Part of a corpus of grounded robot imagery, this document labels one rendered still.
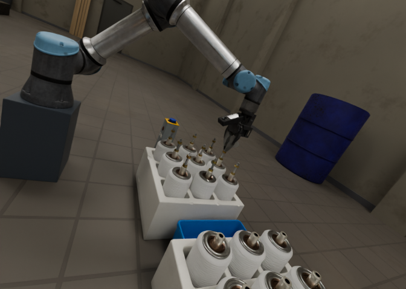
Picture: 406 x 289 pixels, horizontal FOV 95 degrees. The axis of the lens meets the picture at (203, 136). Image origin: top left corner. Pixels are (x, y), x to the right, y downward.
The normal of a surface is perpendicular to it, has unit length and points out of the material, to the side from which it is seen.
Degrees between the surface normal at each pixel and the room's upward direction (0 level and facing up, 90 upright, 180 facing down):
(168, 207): 90
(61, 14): 90
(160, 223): 90
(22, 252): 0
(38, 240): 0
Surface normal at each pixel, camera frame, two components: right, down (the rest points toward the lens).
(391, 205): -0.85, -0.23
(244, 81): 0.00, 0.31
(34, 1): 0.35, 0.43
